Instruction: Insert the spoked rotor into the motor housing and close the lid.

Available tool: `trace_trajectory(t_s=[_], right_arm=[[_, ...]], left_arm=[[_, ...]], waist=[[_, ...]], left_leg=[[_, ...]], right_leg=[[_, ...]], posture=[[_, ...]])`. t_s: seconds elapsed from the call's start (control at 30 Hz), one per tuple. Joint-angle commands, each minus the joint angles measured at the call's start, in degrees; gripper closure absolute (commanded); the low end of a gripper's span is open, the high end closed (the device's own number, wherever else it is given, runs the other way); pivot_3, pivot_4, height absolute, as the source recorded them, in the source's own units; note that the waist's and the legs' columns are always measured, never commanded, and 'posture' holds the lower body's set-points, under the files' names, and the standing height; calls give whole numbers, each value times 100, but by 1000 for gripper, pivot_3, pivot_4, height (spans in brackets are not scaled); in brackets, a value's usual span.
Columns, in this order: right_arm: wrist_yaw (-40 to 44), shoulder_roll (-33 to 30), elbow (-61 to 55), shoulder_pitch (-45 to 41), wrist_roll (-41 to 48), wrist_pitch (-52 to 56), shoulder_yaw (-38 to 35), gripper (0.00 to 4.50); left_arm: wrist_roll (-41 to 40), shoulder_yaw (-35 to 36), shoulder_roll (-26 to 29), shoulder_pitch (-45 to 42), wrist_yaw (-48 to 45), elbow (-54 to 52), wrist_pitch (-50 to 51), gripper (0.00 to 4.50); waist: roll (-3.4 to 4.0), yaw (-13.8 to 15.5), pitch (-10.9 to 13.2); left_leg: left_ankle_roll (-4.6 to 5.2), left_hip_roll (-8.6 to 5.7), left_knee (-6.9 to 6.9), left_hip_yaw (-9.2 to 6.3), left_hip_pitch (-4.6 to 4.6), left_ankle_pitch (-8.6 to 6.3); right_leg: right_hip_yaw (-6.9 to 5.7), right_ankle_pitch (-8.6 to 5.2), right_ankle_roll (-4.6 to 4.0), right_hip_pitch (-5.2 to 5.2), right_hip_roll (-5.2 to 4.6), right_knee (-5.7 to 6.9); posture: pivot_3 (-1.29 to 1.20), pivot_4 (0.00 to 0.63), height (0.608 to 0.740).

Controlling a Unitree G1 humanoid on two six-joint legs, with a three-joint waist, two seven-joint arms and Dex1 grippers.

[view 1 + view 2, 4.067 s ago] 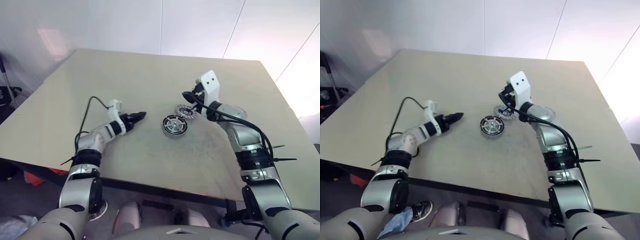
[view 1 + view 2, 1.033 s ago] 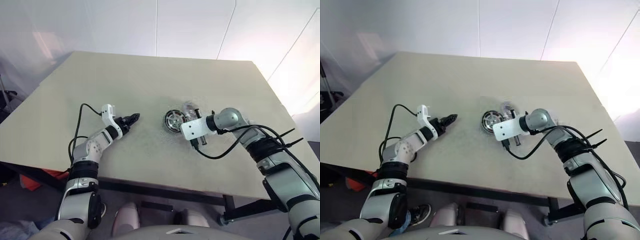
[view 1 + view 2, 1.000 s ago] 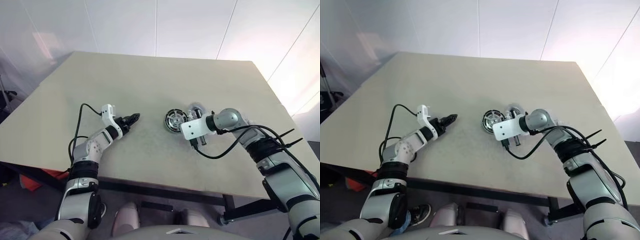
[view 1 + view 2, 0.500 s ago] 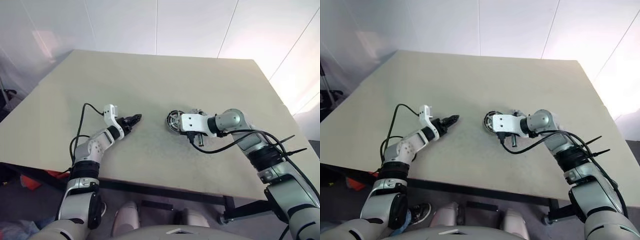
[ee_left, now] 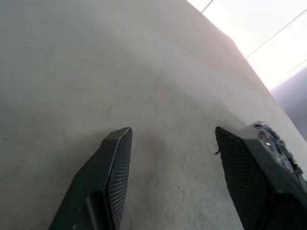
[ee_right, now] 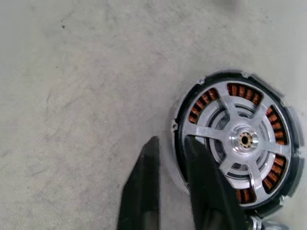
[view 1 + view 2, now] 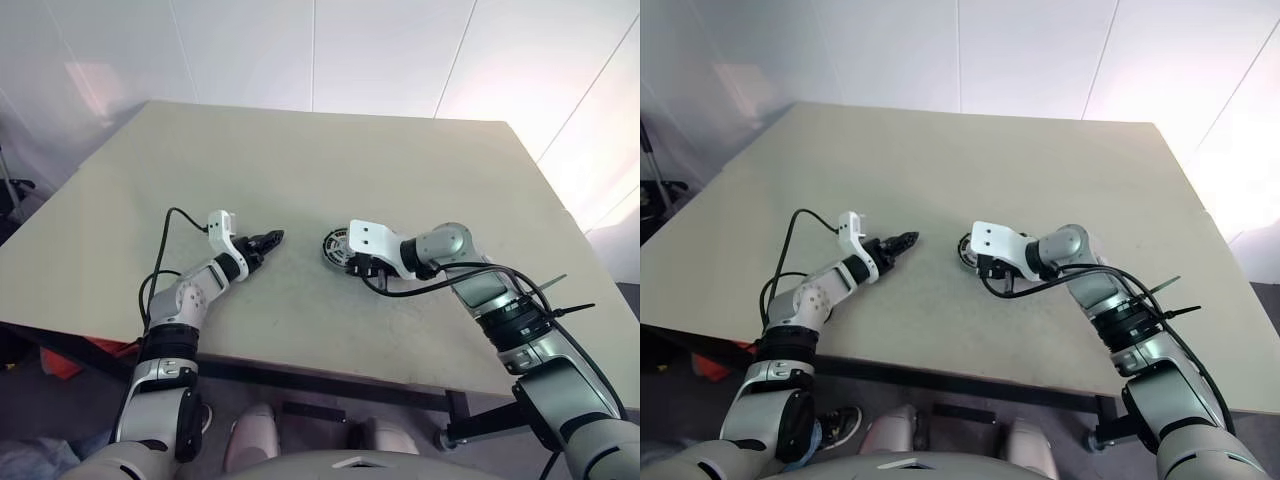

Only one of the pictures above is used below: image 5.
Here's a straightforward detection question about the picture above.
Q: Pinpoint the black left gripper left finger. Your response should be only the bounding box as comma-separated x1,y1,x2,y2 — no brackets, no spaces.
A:
47,126,133,230

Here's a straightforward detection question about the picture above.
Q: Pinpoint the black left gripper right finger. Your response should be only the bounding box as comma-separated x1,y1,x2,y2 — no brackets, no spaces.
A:
214,126,307,230

